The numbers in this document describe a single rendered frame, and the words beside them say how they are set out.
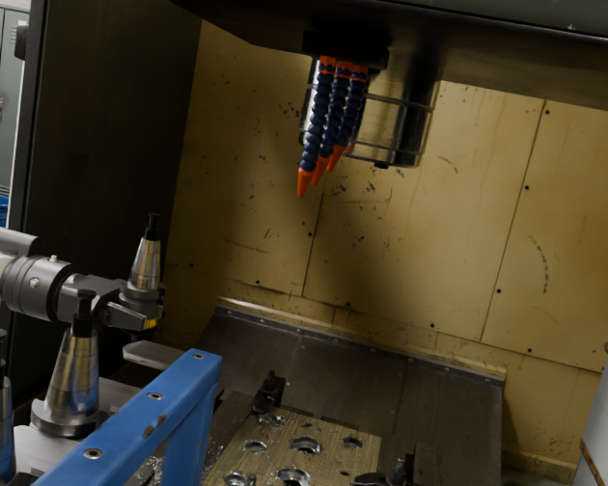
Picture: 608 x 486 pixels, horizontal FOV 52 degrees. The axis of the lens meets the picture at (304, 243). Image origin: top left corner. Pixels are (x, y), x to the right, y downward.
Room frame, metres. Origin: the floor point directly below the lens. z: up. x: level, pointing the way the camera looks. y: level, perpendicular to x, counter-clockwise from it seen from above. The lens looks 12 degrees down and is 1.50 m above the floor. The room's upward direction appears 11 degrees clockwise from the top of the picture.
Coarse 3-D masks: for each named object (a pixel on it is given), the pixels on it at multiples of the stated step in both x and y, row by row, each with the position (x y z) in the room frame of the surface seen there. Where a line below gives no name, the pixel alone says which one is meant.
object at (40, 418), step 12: (36, 408) 0.47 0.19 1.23; (108, 408) 0.49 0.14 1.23; (36, 420) 0.45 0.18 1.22; (48, 420) 0.45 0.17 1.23; (60, 420) 0.45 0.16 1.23; (72, 420) 0.46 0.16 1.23; (84, 420) 0.46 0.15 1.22; (96, 420) 0.46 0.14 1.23; (48, 432) 0.45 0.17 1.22; (60, 432) 0.45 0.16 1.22; (72, 432) 0.45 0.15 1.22; (84, 432) 0.46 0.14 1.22
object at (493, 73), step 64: (192, 0) 0.61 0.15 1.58; (256, 0) 0.54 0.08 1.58; (320, 0) 0.48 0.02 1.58; (384, 0) 0.47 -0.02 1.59; (448, 0) 0.46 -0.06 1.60; (512, 0) 0.45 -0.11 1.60; (576, 0) 0.44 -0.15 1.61; (448, 64) 0.70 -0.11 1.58; (512, 64) 0.60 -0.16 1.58; (576, 64) 0.53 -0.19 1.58
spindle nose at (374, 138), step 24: (312, 72) 0.76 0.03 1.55; (384, 72) 0.71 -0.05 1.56; (408, 72) 0.71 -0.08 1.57; (432, 72) 0.74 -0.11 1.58; (312, 96) 0.75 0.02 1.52; (384, 96) 0.71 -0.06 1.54; (408, 96) 0.72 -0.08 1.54; (432, 96) 0.75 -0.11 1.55; (360, 120) 0.71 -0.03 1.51; (384, 120) 0.71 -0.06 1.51; (408, 120) 0.72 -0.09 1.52; (360, 144) 0.71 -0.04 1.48; (384, 144) 0.71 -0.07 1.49; (408, 144) 0.73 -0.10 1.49; (408, 168) 0.74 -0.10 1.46
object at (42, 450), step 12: (24, 432) 0.44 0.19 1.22; (36, 432) 0.45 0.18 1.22; (24, 444) 0.43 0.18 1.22; (36, 444) 0.43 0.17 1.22; (48, 444) 0.43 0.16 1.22; (60, 444) 0.44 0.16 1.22; (72, 444) 0.44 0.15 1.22; (24, 456) 0.41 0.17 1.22; (36, 456) 0.41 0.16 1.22; (48, 456) 0.42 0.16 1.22; (60, 456) 0.42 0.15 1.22; (36, 468) 0.40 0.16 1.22; (48, 468) 0.40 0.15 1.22
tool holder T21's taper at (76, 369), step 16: (64, 336) 0.47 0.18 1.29; (80, 336) 0.47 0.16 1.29; (96, 336) 0.48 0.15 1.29; (64, 352) 0.47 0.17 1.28; (80, 352) 0.47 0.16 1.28; (96, 352) 0.48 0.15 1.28; (64, 368) 0.46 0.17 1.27; (80, 368) 0.47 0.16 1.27; (96, 368) 0.48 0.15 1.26; (64, 384) 0.46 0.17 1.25; (80, 384) 0.46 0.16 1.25; (96, 384) 0.48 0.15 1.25; (48, 400) 0.46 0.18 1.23; (64, 400) 0.46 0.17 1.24; (80, 400) 0.46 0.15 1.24; (96, 400) 0.48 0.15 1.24; (64, 416) 0.46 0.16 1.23; (80, 416) 0.46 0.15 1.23
